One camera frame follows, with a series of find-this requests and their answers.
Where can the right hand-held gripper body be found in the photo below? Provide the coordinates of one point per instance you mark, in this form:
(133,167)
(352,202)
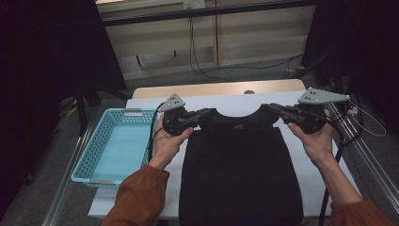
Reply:
(313,116)

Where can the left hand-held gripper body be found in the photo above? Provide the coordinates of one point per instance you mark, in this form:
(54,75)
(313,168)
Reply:
(177,121)

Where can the light blue plastic basket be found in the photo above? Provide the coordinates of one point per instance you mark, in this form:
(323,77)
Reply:
(120,147)

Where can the black shirt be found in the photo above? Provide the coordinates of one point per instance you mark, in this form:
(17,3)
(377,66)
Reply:
(238,172)

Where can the person's left hand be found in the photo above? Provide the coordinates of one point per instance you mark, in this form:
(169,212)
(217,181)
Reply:
(166,147)

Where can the person's right hand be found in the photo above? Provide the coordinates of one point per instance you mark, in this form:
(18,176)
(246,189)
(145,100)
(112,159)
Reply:
(318,146)

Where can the round table grommet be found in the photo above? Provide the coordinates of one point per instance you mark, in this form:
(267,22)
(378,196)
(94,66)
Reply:
(249,92)

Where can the white power strip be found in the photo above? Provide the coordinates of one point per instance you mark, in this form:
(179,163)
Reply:
(353,110)

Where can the black stand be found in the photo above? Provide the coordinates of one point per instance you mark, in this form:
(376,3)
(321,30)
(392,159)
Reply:
(309,66)
(82,119)

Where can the beige cabinet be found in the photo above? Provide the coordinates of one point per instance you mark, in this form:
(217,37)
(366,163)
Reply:
(257,37)

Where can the black curtain behind stand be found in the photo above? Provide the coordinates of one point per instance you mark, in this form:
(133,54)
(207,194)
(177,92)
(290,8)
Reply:
(370,47)

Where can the black horizontal bar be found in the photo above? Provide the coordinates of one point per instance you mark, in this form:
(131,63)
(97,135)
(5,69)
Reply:
(204,12)

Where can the large black curtain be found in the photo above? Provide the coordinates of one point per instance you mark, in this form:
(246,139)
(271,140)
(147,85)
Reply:
(37,62)

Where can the long aluminium floor rail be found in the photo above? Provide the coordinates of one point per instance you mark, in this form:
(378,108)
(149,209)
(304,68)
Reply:
(373,166)
(62,188)

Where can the white wall socket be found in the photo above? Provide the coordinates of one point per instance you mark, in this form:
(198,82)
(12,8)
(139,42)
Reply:
(194,3)

